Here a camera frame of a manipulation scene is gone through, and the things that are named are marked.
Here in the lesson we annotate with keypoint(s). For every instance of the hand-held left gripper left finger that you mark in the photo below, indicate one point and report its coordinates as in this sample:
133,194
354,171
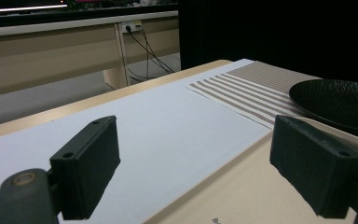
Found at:
87,168

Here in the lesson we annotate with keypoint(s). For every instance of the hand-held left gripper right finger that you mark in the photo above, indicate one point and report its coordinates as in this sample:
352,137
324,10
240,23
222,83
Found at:
313,165

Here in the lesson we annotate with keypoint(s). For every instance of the black textured plate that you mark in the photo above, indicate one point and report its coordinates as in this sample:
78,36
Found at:
338,102

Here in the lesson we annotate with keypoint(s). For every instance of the beige tray with rabbit print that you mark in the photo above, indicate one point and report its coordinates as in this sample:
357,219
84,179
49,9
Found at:
245,193

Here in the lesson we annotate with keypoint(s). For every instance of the light wooden table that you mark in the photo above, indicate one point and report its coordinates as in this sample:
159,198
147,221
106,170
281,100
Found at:
74,107

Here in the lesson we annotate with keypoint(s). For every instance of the white board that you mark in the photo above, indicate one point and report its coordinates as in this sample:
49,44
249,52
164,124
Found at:
167,124

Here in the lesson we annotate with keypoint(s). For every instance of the striped beige placemat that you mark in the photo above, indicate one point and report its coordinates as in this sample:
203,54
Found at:
254,90

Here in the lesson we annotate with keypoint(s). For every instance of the beige desk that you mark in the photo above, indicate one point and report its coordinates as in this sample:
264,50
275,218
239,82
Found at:
43,62

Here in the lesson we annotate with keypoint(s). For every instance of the black curtain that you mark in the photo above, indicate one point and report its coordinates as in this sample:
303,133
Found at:
276,31

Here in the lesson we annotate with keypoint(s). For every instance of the white light bar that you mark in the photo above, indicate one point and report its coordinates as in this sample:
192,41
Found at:
28,8

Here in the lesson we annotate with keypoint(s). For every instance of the white wall socket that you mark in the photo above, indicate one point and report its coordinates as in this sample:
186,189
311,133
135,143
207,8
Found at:
133,25

